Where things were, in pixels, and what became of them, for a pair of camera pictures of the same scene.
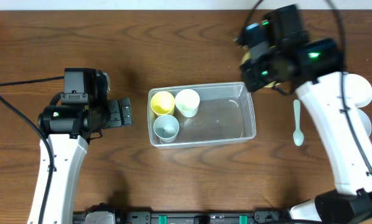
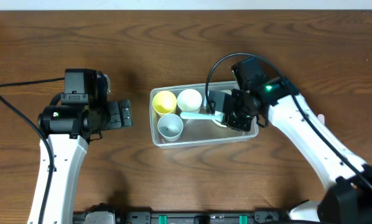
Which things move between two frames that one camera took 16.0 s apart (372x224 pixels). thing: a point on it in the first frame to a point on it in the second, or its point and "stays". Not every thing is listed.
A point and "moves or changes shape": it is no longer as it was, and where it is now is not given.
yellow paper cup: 163,103 stays
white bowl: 359,91 to 225,91
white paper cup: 187,101 stays
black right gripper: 252,76 to 236,109
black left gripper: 112,112 stays
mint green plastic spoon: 298,136 moves or changes shape
